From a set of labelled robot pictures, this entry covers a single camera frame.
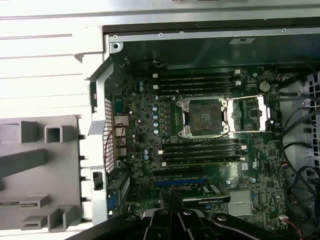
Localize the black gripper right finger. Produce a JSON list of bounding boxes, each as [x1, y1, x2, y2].
[[174, 208, 304, 240]]

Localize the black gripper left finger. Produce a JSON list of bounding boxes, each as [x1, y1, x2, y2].
[[64, 208, 176, 240]]

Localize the metal locking lever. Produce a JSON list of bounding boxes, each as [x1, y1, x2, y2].
[[174, 89, 187, 102], [162, 132, 231, 149]]

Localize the metal socket cover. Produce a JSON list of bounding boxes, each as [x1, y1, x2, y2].
[[223, 94, 273, 133]]

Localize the CPU socket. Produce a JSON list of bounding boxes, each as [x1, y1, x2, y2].
[[175, 95, 231, 140]]

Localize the black graphics card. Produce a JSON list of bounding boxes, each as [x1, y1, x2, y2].
[[158, 183, 231, 206]]

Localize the blue expansion slot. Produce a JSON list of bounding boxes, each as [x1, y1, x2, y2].
[[154, 178, 209, 189]]

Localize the silver chipset heatsink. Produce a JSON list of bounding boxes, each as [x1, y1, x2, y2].
[[227, 189, 253, 218]]

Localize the black expansion slot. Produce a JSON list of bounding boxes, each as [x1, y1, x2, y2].
[[152, 168, 204, 176]]

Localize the black RAM slot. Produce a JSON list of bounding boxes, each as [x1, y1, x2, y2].
[[152, 76, 241, 83], [161, 152, 247, 160], [161, 140, 247, 148], [152, 87, 241, 95], [151, 69, 241, 77], [152, 82, 241, 89], [161, 159, 247, 168], [158, 146, 247, 154]]

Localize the green motherboard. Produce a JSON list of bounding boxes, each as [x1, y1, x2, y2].
[[111, 56, 287, 223]]

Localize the grey parts rack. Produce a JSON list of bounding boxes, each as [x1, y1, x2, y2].
[[0, 114, 86, 233]]

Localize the black PC case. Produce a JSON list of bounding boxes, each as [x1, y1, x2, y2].
[[83, 17, 320, 240]]

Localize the round coin battery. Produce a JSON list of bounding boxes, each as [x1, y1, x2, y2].
[[258, 80, 271, 93]]

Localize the silver drive cage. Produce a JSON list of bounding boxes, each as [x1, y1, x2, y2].
[[276, 67, 320, 176]]

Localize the thin red black wire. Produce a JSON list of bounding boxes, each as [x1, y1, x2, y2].
[[103, 122, 126, 162]]

